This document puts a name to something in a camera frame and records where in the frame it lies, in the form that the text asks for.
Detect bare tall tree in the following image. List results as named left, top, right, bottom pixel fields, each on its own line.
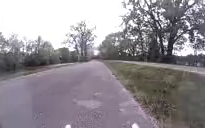
left=63, top=20, right=98, bottom=62

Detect grey asphalt path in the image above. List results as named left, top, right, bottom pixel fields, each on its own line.
left=0, top=59, right=159, bottom=128

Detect row of tall trees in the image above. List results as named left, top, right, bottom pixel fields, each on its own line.
left=98, top=0, right=205, bottom=68

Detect grass strip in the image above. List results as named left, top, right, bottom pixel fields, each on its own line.
left=102, top=59, right=205, bottom=128

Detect row of bushes and trees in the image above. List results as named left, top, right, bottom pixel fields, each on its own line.
left=0, top=30, right=78, bottom=72

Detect grey side road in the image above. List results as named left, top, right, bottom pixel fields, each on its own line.
left=104, top=59, right=205, bottom=78

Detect grass verge with dirt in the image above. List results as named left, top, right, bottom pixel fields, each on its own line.
left=0, top=62, right=78, bottom=85

